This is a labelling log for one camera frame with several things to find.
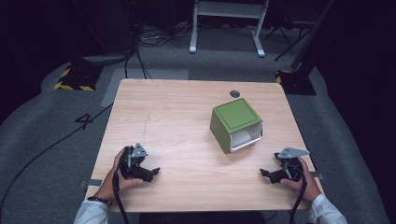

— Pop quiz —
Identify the grey slanted metal pole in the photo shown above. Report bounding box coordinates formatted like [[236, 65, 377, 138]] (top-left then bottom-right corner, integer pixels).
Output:
[[290, 0, 335, 71]]

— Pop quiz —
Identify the person's right white sleeve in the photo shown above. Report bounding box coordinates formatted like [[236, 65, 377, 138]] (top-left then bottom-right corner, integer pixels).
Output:
[[308, 193, 348, 224]]

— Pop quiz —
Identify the person's left hand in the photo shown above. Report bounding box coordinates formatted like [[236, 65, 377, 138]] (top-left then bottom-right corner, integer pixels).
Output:
[[93, 147, 145, 204]]

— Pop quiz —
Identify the green and white box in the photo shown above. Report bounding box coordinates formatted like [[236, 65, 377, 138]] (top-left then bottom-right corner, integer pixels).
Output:
[[209, 97, 264, 154]]

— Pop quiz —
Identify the black yellow striped stand base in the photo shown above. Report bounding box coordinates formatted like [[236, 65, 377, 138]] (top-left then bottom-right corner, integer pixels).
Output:
[[275, 68, 318, 96], [53, 62, 104, 92]]

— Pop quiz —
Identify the black bead bracelet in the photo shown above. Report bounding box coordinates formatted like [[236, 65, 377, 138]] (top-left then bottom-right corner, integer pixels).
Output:
[[87, 196, 112, 207]]

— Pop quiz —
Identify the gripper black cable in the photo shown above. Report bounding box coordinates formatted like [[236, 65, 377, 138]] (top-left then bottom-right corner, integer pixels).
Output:
[[284, 157, 308, 224], [112, 146, 131, 224]]

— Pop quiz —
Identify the bundle of black cables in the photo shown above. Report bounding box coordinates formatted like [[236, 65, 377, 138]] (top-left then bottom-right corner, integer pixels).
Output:
[[123, 18, 200, 80]]

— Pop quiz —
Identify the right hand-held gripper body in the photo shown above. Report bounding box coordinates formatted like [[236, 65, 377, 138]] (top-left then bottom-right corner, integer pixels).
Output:
[[266, 147, 311, 185]]

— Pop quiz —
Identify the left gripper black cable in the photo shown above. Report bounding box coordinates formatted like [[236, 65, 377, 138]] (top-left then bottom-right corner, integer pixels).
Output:
[[112, 146, 131, 224]]

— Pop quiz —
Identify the white metal desk frame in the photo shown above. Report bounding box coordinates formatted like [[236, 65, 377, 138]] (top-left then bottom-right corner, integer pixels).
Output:
[[189, 0, 271, 59]]

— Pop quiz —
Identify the black tripod stand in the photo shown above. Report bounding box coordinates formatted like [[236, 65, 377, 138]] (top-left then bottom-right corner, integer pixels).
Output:
[[264, 18, 316, 62]]

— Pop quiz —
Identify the person's right hand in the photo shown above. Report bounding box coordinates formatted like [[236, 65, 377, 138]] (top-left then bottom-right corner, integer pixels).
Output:
[[279, 156, 322, 203]]

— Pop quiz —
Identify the person's white sleeve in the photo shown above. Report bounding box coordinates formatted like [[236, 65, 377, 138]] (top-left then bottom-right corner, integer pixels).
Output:
[[308, 193, 348, 224], [73, 199, 109, 224]]

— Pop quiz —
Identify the person's left white sleeve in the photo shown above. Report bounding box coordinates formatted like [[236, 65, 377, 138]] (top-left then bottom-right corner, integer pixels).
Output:
[[73, 199, 109, 224]]

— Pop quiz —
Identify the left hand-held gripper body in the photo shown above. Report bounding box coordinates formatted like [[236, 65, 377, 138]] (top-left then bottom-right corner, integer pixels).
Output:
[[119, 142, 155, 183]]

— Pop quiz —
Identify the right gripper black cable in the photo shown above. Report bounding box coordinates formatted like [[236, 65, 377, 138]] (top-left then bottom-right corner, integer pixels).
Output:
[[284, 157, 308, 224]]

